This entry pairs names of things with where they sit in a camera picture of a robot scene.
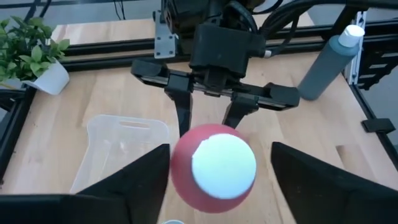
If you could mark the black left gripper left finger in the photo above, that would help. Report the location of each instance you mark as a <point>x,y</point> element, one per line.
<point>93,208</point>

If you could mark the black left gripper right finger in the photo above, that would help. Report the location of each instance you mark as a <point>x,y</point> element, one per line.
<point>326,193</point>

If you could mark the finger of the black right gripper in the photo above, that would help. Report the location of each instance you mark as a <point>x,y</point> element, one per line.
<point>239,109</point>
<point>183,105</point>

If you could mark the red paint bottle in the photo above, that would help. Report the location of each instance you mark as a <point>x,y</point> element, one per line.
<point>186,174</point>

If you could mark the dark grey paint bottle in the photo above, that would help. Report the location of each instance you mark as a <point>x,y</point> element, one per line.
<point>326,65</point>

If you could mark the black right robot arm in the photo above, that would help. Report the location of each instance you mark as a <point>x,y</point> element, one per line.
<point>186,12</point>

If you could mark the shallow clear plastic bin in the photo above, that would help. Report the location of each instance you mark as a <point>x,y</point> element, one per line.
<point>102,149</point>

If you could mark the grey plastic bin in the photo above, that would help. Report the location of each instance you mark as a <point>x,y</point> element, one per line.
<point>172,222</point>

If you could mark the potted green plant white pot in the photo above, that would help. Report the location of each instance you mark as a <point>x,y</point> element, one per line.
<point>49,79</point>

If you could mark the black aluminium table frame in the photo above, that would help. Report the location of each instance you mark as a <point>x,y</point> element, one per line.
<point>109,49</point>

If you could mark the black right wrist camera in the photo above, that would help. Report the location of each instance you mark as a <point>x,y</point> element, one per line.
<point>224,49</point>

